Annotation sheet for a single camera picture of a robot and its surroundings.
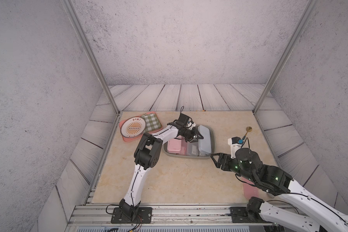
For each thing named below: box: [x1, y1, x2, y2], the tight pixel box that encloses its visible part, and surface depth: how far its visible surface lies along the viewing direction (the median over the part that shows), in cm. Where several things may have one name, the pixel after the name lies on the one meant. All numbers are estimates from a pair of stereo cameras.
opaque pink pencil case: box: [166, 138, 182, 154], surface depth 95 cm
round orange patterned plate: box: [120, 116, 147, 139], surface depth 113 cm
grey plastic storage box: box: [163, 124, 217, 160], surface depth 96 cm
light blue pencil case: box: [197, 124, 212, 155], surface depth 98 cm
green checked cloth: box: [141, 113, 163, 133], surface depth 117 cm
